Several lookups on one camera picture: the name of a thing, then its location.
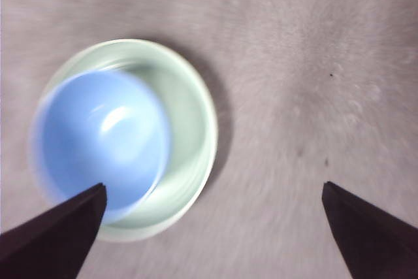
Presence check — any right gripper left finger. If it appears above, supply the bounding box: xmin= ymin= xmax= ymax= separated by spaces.
xmin=0 ymin=183 xmax=108 ymax=279

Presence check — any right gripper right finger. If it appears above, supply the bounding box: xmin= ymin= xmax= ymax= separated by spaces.
xmin=321 ymin=181 xmax=418 ymax=279

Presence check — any blue ribbed bowl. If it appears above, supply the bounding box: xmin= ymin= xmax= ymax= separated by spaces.
xmin=27 ymin=70 xmax=172 ymax=222

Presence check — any pale green plate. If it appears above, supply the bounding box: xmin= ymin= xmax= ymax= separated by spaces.
xmin=35 ymin=39 xmax=219 ymax=243

